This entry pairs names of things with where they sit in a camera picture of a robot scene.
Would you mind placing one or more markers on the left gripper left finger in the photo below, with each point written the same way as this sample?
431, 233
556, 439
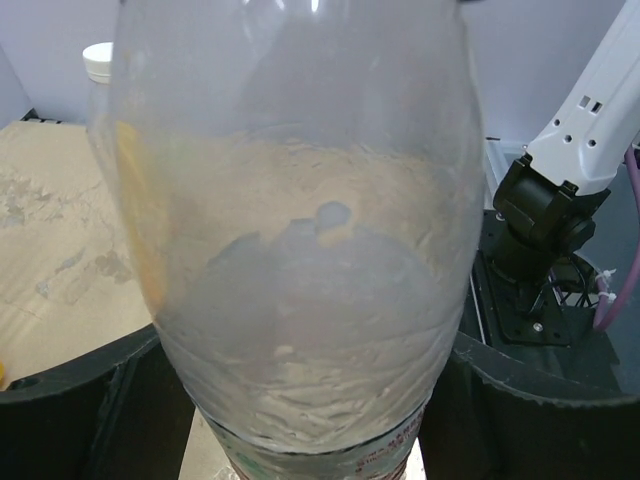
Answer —
118, 412

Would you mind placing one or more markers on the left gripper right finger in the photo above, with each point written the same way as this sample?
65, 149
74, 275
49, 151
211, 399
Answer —
493, 417

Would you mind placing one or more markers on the large clear square bottle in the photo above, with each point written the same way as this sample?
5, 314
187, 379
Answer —
97, 123

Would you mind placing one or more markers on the red label water bottle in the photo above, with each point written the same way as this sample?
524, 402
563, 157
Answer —
302, 187

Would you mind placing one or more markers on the white bottle cap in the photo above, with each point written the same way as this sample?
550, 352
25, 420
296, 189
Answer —
97, 61

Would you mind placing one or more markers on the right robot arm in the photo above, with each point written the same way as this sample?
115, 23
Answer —
549, 195

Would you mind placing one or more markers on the yellow plastic basket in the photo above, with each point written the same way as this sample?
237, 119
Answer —
2, 376

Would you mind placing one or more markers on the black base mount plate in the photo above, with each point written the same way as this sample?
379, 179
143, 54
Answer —
547, 325

